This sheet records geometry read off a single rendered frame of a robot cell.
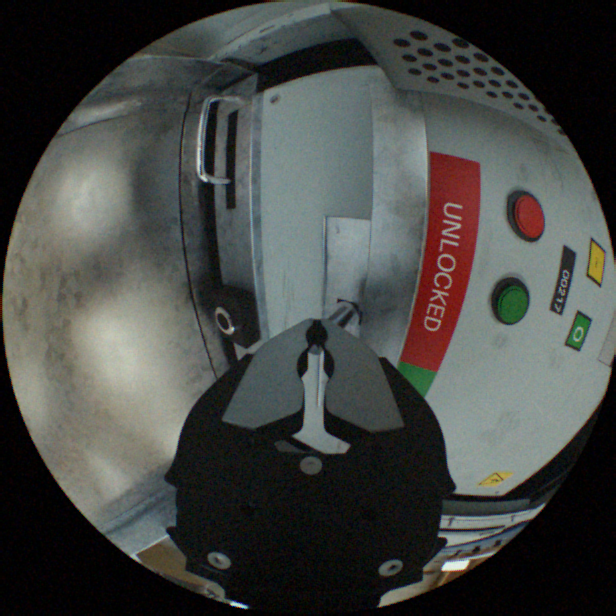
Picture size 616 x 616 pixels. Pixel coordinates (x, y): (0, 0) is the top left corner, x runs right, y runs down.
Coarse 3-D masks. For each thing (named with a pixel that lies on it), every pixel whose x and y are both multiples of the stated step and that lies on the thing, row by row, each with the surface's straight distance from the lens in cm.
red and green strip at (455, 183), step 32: (448, 160) 15; (448, 192) 15; (480, 192) 15; (448, 224) 15; (448, 256) 15; (448, 288) 16; (416, 320) 17; (448, 320) 17; (416, 352) 18; (416, 384) 20
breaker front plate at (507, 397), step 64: (320, 128) 18; (448, 128) 16; (512, 128) 18; (320, 192) 17; (512, 192) 16; (576, 192) 20; (320, 256) 18; (512, 256) 16; (576, 256) 20; (320, 384) 25; (448, 384) 20; (512, 384) 21; (576, 384) 27; (320, 448) 39; (448, 448) 28; (512, 448) 31
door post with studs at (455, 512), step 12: (276, 444) 47; (288, 444) 47; (444, 504) 49; (456, 504) 50; (468, 504) 52; (480, 504) 54; (492, 504) 56; (504, 504) 59; (516, 504) 62; (528, 504) 66; (444, 516) 46; (456, 516) 47; (468, 516) 49; (480, 516) 51; (492, 516) 53; (504, 516) 58; (516, 516) 62; (528, 516) 72
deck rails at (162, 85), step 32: (128, 64) 23; (160, 64) 24; (192, 64) 24; (224, 64) 25; (96, 96) 27; (128, 96) 27; (160, 96) 28; (64, 128) 26; (128, 512) 48; (160, 512) 47; (128, 544) 53
